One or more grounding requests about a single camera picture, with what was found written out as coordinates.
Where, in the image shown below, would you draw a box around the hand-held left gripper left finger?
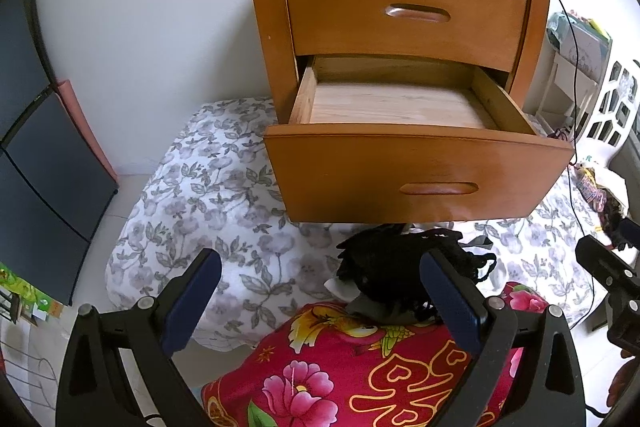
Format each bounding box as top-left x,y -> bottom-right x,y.
56,248 -> 223,427

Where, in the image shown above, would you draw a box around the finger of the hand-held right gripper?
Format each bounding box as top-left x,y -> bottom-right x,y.
612,217 -> 640,254
574,234 -> 640,291

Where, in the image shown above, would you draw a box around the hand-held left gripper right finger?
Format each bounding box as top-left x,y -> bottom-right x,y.
419,248 -> 587,427

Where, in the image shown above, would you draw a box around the black lace underwear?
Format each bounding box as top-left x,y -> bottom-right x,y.
336,224 -> 498,323

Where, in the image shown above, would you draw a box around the wooden drawer with closed front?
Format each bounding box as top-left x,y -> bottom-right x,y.
281,0 -> 532,72

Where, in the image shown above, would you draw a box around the black tangled accessories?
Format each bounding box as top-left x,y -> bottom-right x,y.
597,189 -> 631,248

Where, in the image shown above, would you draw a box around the cream paper bag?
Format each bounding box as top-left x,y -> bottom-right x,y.
592,164 -> 628,208

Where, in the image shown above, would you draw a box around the colourful patterned accessories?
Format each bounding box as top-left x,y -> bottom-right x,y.
572,162 -> 608,210

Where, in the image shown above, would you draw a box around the grey floral quilt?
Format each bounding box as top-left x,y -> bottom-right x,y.
105,97 -> 616,353

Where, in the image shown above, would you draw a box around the white openwork rack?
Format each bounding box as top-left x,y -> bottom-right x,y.
537,52 -> 640,158

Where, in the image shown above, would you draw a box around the red floral blanket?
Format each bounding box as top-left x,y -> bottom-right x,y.
200,282 -> 551,427

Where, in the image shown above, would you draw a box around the green packet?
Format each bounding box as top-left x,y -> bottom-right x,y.
0,262 -> 66,323

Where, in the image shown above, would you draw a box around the white paper box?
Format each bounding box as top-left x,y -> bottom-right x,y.
557,19 -> 613,80

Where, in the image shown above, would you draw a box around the pink board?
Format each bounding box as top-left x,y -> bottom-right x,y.
55,79 -> 120,182

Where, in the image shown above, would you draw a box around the dark cabinet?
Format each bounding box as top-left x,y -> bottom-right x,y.
0,0 -> 118,308

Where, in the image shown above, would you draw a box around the teal plastic bag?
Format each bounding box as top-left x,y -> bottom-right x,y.
546,14 -> 568,50

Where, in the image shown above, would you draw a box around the wooden nightstand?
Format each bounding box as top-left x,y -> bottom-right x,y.
234,0 -> 562,228

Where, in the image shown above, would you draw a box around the black power cord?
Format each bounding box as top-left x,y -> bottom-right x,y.
567,167 -> 601,329

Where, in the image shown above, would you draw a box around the black charging cable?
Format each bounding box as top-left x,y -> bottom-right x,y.
450,0 -> 586,162

